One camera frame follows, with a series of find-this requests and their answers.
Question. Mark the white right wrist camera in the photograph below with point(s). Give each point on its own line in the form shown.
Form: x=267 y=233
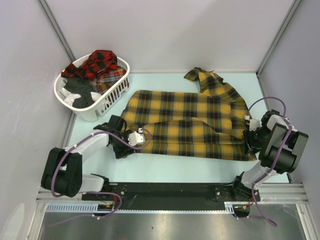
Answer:
x=252 y=123

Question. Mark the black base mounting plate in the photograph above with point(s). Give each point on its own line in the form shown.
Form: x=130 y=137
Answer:
x=178 y=194

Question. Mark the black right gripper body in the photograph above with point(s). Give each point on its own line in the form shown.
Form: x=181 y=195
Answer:
x=256 y=139

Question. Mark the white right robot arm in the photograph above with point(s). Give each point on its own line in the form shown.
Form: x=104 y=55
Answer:
x=279 y=146

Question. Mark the red tan plaid shirt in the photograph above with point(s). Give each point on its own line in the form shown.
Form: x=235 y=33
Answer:
x=106 y=80

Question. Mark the white plastic laundry basket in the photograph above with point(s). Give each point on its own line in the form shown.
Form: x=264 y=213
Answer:
x=104 y=103

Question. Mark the red black checkered shirt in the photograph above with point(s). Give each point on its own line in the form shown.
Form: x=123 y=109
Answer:
x=97 y=63

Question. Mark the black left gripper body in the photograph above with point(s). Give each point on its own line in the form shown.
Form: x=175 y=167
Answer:
x=119 y=147

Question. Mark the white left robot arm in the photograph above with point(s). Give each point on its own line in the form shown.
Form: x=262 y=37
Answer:
x=63 y=172

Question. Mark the aluminium frame rail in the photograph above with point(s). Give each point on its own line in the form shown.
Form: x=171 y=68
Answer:
x=45 y=196

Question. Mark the yellow plaid long sleeve shirt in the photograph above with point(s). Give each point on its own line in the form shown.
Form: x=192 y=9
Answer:
x=207 y=124

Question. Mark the dark grey garment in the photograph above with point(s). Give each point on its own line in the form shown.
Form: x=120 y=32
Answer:
x=84 y=88

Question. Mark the white cable duct rail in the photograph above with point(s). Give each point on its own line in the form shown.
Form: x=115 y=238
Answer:
x=102 y=208

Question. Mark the white garment in basket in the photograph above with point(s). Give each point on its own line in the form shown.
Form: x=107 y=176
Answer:
x=70 y=99

